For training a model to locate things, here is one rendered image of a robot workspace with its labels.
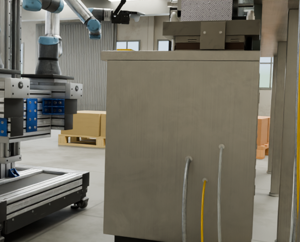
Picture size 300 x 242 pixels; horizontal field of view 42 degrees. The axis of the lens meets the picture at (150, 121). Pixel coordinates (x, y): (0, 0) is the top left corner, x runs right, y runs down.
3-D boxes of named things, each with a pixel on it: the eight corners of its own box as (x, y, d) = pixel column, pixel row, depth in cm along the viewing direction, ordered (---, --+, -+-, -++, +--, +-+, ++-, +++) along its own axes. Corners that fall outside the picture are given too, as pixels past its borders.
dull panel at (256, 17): (255, 81, 393) (256, 57, 392) (258, 81, 392) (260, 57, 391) (251, 57, 178) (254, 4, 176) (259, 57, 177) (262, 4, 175)
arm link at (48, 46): (35, 56, 225) (36, 33, 224) (40, 59, 238) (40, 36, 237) (57, 57, 226) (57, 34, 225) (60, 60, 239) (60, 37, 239)
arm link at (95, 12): (86, 22, 249) (86, 8, 249) (104, 23, 250) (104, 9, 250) (85, 19, 241) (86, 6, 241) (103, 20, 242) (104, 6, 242)
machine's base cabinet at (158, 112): (193, 165, 415) (195, 83, 410) (255, 170, 398) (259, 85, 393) (100, 256, 173) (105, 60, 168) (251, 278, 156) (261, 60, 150)
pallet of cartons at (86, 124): (164, 144, 592) (165, 114, 589) (139, 151, 503) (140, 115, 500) (87, 138, 641) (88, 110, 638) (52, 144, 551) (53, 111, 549)
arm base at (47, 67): (29, 74, 227) (29, 56, 227) (44, 76, 242) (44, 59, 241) (51, 74, 222) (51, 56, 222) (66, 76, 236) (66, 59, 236)
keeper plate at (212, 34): (200, 49, 162) (201, 23, 162) (224, 49, 160) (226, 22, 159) (199, 49, 160) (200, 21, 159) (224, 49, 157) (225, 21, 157)
